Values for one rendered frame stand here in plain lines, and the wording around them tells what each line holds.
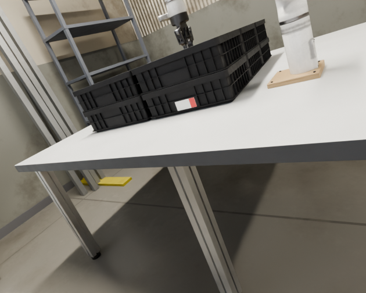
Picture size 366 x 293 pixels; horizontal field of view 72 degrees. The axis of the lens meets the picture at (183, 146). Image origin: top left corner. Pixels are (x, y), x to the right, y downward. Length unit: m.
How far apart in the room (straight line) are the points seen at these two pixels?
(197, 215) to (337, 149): 0.48
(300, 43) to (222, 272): 0.82
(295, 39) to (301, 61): 0.08
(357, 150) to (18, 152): 2.72
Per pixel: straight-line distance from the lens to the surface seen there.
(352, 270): 1.21
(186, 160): 0.64
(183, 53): 0.96
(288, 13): 0.98
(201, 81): 0.95
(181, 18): 1.12
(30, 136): 2.92
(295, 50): 0.98
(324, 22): 3.16
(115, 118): 1.25
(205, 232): 0.88
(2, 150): 2.83
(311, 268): 1.21
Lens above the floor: 0.93
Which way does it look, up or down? 20 degrees down
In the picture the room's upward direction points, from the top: 21 degrees counter-clockwise
